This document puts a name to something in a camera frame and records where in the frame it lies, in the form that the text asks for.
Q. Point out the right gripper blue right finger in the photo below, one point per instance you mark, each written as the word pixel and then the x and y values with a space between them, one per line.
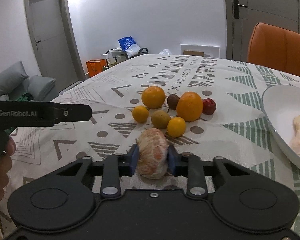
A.
pixel 173 161

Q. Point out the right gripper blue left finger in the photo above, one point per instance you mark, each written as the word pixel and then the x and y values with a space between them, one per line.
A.
pixel 132 159

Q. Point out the round peeled pomelo segment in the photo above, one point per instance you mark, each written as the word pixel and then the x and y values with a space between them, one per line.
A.
pixel 153 150

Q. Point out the small tangerine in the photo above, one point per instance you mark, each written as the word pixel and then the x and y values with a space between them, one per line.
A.
pixel 176 127
pixel 140 114

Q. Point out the brown-green kiwi fruit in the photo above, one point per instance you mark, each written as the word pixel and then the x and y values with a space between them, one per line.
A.
pixel 160 119

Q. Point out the large orange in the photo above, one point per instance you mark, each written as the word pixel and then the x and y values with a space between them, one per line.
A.
pixel 153 97
pixel 190 106

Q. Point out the person's left hand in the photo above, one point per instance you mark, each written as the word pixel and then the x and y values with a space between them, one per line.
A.
pixel 6 165

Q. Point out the grey sofa cushion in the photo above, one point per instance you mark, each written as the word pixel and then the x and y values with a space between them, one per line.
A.
pixel 14 81
pixel 42 88

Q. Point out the dark passion fruit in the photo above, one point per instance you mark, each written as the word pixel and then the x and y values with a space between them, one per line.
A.
pixel 172 101

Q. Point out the small red apple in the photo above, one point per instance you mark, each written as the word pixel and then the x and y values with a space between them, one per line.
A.
pixel 209 106

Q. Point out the patterned white tablecloth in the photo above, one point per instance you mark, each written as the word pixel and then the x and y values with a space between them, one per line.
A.
pixel 237 130

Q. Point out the grey side door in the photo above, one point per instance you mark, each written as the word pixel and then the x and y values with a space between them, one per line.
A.
pixel 53 41

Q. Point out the orange gift bag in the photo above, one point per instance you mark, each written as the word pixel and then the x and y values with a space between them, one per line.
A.
pixel 95 66

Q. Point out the black metal rack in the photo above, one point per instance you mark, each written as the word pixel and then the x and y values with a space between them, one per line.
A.
pixel 115 56

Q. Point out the clear plastic bag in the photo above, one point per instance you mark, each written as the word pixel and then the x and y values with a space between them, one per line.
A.
pixel 165 52

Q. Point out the blue white plastic bag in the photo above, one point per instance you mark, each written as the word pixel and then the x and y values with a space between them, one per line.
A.
pixel 129 46

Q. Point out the white plate with blue rim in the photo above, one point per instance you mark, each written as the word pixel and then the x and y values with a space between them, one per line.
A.
pixel 281 104

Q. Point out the orange leather chair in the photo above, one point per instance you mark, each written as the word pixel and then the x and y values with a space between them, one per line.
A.
pixel 276 48

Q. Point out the grey door with lock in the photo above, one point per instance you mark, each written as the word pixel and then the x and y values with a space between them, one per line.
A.
pixel 243 15

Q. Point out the white foam packaging frame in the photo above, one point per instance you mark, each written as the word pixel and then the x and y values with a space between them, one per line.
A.
pixel 200 50

